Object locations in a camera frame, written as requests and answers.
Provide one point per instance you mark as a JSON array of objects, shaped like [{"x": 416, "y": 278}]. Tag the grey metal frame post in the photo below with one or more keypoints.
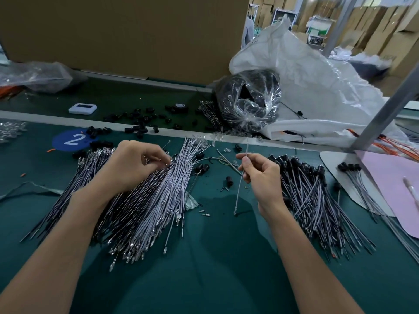
[
  {"x": 339, "y": 26},
  {"x": 386, "y": 108}
]

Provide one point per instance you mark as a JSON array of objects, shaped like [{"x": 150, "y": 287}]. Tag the person's left forearm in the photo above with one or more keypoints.
[{"x": 55, "y": 258}]

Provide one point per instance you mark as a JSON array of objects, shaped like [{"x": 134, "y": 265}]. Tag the person's right hand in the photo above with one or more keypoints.
[{"x": 265, "y": 186}]

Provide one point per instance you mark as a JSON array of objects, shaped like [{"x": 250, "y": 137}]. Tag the person's left hand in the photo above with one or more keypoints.
[{"x": 137, "y": 165}]

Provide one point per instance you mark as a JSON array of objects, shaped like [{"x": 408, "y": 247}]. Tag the person's right forearm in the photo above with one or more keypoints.
[{"x": 314, "y": 271}]

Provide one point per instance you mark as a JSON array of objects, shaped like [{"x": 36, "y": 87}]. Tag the crumpled clear plastic bag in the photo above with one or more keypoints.
[{"x": 36, "y": 76}]

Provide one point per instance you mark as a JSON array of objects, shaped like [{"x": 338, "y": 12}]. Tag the small white timer device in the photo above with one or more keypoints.
[{"x": 82, "y": 108}]

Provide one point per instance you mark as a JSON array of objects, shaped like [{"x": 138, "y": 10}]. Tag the stack of cardboard boxes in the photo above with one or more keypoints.
[{"x": 396, "y": 36}]

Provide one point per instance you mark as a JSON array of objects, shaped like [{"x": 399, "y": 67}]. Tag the large white plastic sack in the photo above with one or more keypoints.
[{"x": 321, "y": 81}]

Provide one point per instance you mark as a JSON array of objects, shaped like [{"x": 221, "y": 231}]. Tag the blue round number sticker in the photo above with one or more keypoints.
[{"x": 72, "y": 140}]

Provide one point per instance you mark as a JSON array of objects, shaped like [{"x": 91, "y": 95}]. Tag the white pen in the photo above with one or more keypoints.
[{"x": 411, "y": 191}]

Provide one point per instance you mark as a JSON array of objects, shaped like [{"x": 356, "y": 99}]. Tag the brown cardboard panel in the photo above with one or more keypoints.
[{"x": 131, "y": 32}]

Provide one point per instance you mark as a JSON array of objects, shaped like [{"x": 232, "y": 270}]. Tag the pink paper sheet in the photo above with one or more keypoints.
[{"x": 393, "y": 189}]

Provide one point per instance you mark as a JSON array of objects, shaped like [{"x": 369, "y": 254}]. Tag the clear bag with black contents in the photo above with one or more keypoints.
[{"x": 249, "y": 100}]

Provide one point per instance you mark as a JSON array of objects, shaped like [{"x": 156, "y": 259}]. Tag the clear plastic strip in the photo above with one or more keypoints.
[{"x": 29, "y": 188}]

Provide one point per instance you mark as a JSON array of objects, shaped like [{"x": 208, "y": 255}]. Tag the small clear plastic piece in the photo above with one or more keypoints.
[{"x": 192, "y": 201}]

